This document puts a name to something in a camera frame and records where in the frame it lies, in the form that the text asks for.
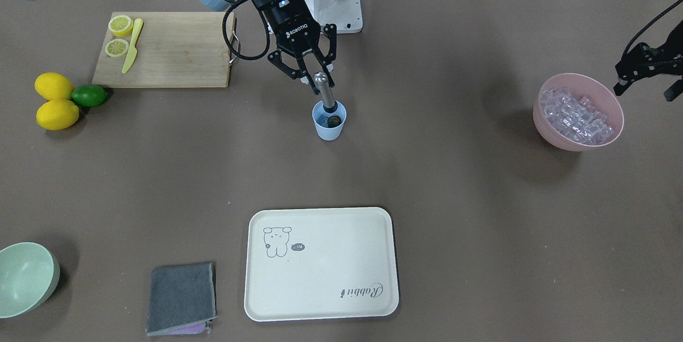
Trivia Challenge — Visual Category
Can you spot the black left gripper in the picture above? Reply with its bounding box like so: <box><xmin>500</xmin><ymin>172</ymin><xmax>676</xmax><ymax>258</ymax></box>
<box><xmin>613</xmin><ymin>22</ymin><xmax>683</xmax><ymax>102</ymax></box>

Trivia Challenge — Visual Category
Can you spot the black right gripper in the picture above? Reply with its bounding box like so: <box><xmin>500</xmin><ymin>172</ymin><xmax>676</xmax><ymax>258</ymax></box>
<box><xmin>253</xmin><ymin>0</ymin><xmax>338</xmax><ymax>88</ymax></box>

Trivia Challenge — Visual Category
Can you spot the steel muddler black tip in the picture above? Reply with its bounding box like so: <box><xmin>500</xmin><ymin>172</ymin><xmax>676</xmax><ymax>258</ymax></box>
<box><xmin>313</xmin><ymin>71</ymin><xmax>338</xmax><ymax>114</ymax></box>

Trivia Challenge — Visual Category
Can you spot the red strawberry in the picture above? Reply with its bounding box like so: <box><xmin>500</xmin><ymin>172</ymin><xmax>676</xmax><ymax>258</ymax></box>
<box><xmin>326</xmin><ymin>115</ymin><xmax>343</xmax><ymax>129</ymax></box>

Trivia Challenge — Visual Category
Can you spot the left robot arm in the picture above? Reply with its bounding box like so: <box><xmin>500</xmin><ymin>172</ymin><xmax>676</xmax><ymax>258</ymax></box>
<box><xmin>613</xmin><ymin>0</ymin><xmax>682</xmax><ymax>97</ymax></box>

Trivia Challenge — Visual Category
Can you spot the pink bowl of ice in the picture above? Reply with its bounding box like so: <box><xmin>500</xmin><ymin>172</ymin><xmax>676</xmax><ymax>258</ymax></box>
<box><xmin>533</xmin><ymin>74</ymin><xmax>624</xmax><ymax>152</ymax></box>

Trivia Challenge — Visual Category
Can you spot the light blue plastic cup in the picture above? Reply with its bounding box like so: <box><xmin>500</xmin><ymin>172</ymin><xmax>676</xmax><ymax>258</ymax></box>
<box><xmin>312</xmin><ymin>101</ymin><xmax>347</xmax><ymax>141</ymax></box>

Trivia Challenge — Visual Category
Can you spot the wooden cutting board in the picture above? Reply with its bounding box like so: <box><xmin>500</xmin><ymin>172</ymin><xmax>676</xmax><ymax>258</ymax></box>
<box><xmin>92</xmin><ymin>11</ymin><xmax>236</xmax><ymax>89</ymax></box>

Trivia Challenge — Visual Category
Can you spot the yellow plastic knife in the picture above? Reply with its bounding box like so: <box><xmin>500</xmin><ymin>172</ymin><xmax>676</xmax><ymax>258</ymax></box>
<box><xmin>121</xmin><ymin>18</ymin><xmax>144</xmax><ymax>74</ymax></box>

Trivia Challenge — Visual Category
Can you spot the lemon half slice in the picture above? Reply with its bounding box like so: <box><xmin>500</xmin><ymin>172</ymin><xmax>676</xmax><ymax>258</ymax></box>
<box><xmin>104</xmin><ymin>38</ymin><xmax>130</xmax><ymax>58</ymax></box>
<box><xmin>108</xmin><ymin>14</ymin><xmax>134</xmax><ymax>37</ymax></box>

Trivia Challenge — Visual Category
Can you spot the cream plastic tray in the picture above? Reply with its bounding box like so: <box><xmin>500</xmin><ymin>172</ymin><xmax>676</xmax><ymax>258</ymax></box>
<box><xmin>244</xmin><ymin>208</ymin><xmax>400</xmax><ymax>322</ymax></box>

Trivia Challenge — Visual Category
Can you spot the green lime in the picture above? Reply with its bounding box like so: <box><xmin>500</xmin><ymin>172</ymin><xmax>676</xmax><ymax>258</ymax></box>
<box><xmin>70</xmin><ymin>84</ymin><xmax>108</xmax><ymax>108</ymax></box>

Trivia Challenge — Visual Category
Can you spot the yellow lemon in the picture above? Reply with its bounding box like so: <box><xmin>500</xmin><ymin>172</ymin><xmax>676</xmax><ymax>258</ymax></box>
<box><xmin>34</xmin><ymin>72</ymin><xmax>75</xmax><ymax>101</ymax></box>
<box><xmin>36</xmin><ymin>99</ymin><xmax>80</xmax><ymax>131</ymax></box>

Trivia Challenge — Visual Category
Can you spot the grey folded cloth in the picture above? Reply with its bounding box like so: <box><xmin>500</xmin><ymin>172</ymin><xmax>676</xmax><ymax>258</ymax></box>
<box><xmin>145</xmin><ymin>262</ymin><xmax>217</xmax><ymax>337</ymax></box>

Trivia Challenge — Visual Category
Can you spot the light green bowl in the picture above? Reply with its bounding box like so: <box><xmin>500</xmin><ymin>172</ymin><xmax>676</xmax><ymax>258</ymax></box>
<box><xmin>1</xmin><ymin>242</ymin><xmax>61</xmax><ymax>319</ymax></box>

